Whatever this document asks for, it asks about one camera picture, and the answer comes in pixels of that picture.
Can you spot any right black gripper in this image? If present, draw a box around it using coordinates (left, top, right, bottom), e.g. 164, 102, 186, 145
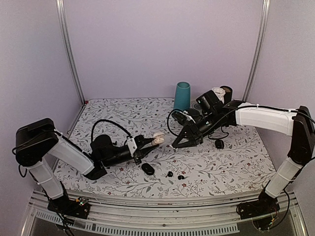
172, 112, 221, 149

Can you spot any cream earbud case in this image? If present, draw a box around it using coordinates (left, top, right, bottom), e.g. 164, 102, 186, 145
152, 132, 165, 145

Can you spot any black earbud charging case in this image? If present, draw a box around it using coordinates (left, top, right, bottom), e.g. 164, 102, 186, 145
215, 139, 224, 149

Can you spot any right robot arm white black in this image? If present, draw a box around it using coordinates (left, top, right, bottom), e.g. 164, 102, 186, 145
172, 90, 315, 214

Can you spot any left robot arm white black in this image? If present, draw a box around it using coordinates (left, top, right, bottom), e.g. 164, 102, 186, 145
12, 118, 165, 213

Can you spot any black oval earbud case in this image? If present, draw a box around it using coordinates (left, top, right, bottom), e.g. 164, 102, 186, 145
141, 163, 155, 176

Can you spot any dark grey mug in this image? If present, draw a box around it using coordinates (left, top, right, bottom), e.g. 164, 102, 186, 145
187, 108, 200, 118

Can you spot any teal tall vase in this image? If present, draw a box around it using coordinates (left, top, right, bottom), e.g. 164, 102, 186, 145
173, 82, 190, 111

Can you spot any floral patterned table mat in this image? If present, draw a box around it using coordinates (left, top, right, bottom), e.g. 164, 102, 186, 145
54, 98, 275, 199

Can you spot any white ribbed vase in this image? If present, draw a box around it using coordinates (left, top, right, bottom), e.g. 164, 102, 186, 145
212, 87, 226, 103

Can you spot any dark brown cylinder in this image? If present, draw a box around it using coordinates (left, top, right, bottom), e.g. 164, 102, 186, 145
220, 86, 233, 104

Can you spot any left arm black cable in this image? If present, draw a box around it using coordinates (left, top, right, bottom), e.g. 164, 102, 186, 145
90, 119, 132, 143

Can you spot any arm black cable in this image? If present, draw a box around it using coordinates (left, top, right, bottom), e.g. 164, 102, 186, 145
166, 109, 231, 141
90, 119, 132, 143

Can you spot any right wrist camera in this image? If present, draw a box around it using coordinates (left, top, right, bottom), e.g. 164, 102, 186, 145
172, 111, 194, 124

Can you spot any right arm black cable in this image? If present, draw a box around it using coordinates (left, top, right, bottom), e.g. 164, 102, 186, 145
166, 109, 231, 141

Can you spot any front aluminium rail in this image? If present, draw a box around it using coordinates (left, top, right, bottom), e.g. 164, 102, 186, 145
22, 191, 306, 234

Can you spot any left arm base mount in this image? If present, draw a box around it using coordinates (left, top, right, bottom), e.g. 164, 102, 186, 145
47, 193, 91, 219

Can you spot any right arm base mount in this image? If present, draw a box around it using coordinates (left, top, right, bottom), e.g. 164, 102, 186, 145
236, 191, 280, 219

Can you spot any right aluminium frame post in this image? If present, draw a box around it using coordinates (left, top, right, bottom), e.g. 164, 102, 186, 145
242, 0, 271, 101

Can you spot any aluminium frame post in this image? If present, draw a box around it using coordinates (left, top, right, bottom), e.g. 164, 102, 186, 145
56, 0, 85, 104
242, 0, 271, 101

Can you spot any left aluminium frame post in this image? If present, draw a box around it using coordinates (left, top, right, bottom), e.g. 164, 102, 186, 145
56, 0, 85, 104

